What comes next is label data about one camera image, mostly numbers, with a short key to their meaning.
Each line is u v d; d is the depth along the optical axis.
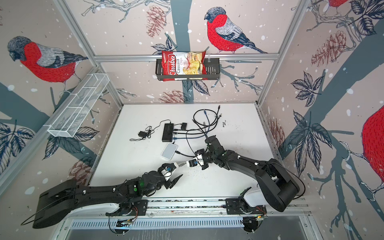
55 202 0.41
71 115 0.74
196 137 0.99
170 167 0.66
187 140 0.98
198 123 1.07
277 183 0.43
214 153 0.67
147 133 1.03
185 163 0.69
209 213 0.73
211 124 1.07
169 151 0.93
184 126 1.04
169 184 0.69
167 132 1.00
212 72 0.95
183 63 0.88
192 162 0.67
